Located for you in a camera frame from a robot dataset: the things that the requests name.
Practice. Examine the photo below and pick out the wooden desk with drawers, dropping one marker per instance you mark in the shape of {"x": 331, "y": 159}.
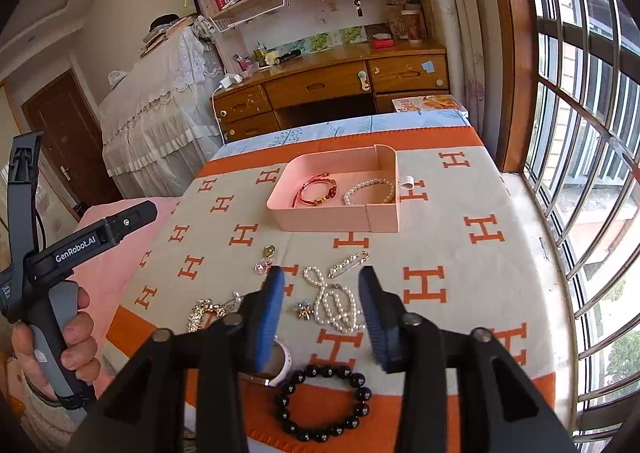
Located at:
{"x": 332, "y": 85}

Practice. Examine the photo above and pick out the gold pink charm keyring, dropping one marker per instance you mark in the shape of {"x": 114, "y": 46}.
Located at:
{"x": 264, "y": 264}

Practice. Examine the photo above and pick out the orange beige H-pattern blanket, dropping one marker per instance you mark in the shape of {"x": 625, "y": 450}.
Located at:
{"x": 460, "y": 259}

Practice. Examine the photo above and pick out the brown wooden door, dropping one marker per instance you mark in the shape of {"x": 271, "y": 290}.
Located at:
{"x": 72, "y": 141}

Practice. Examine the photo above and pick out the red small box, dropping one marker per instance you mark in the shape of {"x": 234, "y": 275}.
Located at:
{"x": 382, "y": 43}

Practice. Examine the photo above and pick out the pearl safety pin brooch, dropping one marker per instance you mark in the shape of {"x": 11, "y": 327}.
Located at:
{"x": 348, "y": 263}

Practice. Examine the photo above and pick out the person's left hand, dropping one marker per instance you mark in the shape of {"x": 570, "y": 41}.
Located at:
{"x": 79, "y": 357}

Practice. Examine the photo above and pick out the white power adapter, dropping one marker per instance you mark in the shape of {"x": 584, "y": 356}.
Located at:
{"x": 230, "y": 80}

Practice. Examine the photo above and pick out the light blue bed sheet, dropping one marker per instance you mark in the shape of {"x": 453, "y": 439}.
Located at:
{"x": 342, "y": 128}

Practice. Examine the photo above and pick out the barred window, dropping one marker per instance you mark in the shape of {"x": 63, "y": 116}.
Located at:
{"x": 582, "y": 166}

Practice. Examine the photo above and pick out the orange magazine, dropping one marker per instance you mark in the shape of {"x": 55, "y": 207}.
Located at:
{"x": 428, "y": 103}

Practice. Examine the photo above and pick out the gold rhinestone hair comb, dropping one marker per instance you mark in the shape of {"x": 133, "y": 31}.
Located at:
{"x": 205, "y": 312}

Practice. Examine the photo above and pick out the floral curtain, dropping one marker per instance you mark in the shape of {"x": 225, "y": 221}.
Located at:
{"x": 470, "y": 31}

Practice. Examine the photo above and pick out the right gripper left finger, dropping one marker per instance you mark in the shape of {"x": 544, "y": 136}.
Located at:
{"x": 142, "y": 410}

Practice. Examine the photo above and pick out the pink smart watch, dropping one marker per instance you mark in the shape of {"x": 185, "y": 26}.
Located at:
{"x": 276, "y": 370}

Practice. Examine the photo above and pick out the lace covered piano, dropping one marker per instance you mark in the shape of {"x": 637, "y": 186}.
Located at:
{"x": 158, "y": 126}

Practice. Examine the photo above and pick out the pink jewelry tray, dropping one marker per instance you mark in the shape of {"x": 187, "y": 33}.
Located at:
{"x": 339, "y": 191}

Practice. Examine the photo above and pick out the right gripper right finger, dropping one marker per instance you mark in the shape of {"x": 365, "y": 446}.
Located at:
{"x": 500, "y": 408}

